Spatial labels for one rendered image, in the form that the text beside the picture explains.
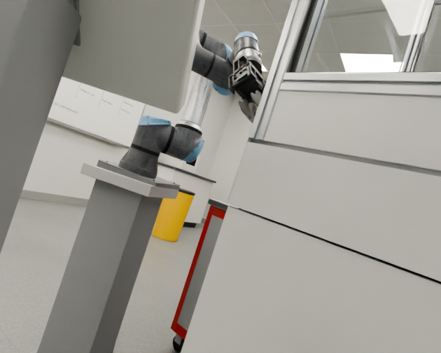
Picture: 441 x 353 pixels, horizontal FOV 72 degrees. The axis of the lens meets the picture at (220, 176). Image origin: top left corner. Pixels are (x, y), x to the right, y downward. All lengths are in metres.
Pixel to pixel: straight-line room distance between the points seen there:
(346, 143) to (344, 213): 0.12
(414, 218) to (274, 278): 0.24
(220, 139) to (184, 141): 5.31
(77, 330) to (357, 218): 1.05
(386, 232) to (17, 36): 0.56
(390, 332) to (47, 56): 0.61
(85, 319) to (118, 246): 0.29
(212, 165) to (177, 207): 2.83
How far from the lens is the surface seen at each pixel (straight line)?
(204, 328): 0.66
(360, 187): 0.52
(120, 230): 1.15
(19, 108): 0.50
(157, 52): 0.54
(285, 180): 0.57
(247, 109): 0.77
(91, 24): 0.58
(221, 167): 6.30
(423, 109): 0.55
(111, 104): 4.47
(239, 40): 0.97
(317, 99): 0.60
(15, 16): 0.48
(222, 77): 0.98
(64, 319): 1.32
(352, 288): 0.52
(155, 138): 1.18
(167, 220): 3.77
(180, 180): 4.68
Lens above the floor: 0.83
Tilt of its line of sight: 2 degrees up
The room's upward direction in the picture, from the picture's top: 18 degrees clockwise
